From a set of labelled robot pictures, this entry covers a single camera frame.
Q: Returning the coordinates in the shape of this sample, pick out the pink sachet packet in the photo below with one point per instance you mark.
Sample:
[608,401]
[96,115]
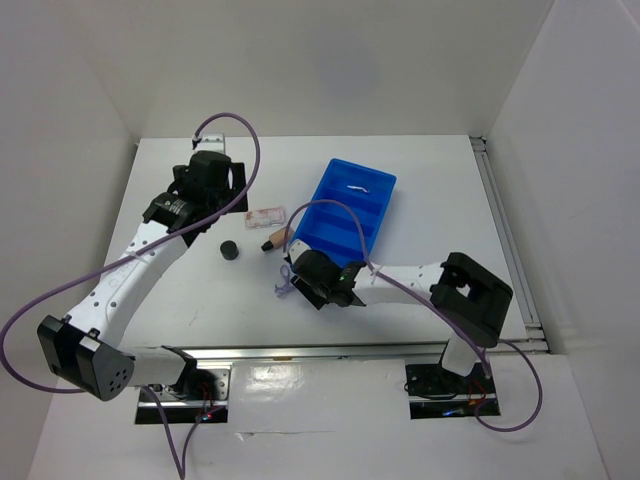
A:
[265,218]

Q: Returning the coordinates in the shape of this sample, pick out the blue plastic organizer tray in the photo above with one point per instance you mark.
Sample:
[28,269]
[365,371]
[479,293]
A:
[341,220]

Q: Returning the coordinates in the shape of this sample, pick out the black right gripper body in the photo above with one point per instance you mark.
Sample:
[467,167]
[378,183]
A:
[315,294]

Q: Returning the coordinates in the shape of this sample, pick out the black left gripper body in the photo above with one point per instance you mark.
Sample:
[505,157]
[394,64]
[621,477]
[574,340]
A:
[227,195]

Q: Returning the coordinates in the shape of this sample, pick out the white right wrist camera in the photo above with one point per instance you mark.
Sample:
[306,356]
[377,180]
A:
[294,250]

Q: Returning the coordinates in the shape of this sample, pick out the beige foundation bottle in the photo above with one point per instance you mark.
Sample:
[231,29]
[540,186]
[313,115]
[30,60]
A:
[277,239]

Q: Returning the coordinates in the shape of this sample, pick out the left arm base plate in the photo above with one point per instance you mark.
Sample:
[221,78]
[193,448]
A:
[210,398]

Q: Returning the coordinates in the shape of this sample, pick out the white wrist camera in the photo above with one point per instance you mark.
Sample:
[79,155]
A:
[294,250]
[209,142]

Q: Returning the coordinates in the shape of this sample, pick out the silver small tube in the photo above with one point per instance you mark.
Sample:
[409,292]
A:
[358,189]

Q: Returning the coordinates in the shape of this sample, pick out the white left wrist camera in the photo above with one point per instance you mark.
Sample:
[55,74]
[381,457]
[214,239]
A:
[209,142]

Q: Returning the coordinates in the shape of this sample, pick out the aluminium right side rail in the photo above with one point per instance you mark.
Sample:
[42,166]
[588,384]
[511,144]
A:
[536,341]

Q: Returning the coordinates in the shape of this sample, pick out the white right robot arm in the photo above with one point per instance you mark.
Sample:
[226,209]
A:
[471,300]

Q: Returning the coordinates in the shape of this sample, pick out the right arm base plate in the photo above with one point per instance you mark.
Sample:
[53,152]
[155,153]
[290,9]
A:
[435,393]

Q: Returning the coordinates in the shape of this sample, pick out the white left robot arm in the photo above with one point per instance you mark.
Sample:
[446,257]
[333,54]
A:
[83,346]

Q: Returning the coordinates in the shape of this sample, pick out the aluminium rail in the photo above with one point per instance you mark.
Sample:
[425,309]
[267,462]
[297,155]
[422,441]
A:
[299,353]
[536,341]

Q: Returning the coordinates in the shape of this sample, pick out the aluminium front rail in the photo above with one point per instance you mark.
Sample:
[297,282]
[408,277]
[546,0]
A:
[299,353]

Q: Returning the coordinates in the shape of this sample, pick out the black round jar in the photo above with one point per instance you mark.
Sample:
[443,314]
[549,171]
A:
[229,250]

